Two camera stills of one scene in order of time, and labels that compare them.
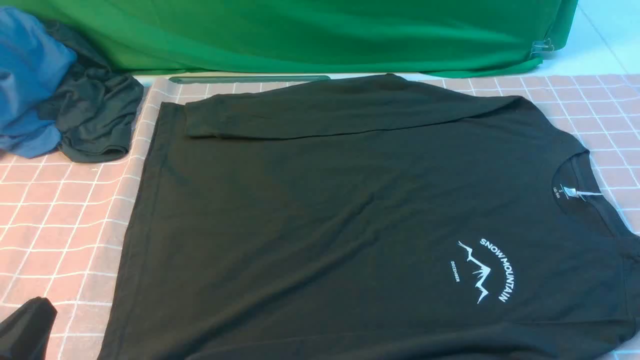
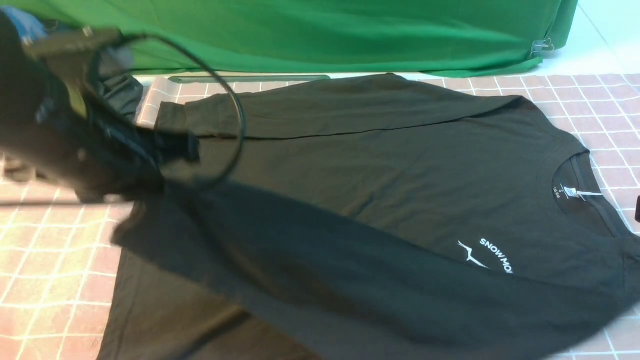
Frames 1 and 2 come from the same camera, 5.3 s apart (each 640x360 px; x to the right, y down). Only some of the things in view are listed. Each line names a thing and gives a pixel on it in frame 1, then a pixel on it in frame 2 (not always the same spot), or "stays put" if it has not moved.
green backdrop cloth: [492, 37] stays put
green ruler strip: [213, 79] stays put
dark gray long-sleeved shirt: [370, 217] stays put
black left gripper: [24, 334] → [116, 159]
